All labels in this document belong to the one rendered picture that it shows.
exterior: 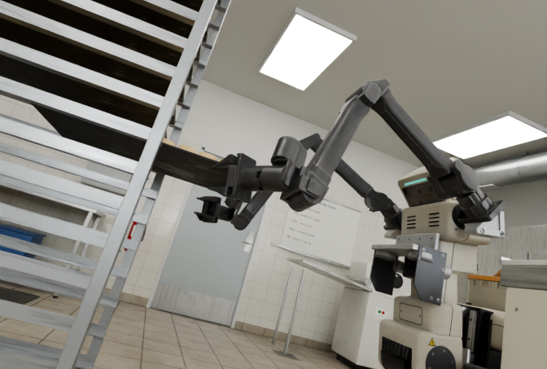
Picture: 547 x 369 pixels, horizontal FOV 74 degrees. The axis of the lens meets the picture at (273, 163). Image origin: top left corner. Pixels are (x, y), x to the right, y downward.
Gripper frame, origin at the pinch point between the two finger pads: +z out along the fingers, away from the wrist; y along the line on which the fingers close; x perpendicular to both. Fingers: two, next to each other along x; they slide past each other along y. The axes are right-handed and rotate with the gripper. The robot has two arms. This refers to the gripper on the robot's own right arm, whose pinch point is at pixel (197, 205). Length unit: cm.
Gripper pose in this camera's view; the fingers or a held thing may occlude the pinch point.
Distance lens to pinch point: 140.4
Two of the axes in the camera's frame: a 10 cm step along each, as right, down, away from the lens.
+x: 8.6, -0.3, -5.1
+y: 1.3, -9.6, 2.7
